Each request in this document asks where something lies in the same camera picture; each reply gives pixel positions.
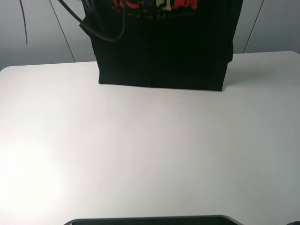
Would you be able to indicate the black printed t-shirt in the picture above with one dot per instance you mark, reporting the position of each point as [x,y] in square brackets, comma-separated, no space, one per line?
[175,44]

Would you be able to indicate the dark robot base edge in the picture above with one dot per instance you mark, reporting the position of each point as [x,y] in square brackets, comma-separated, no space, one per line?
[178,220]

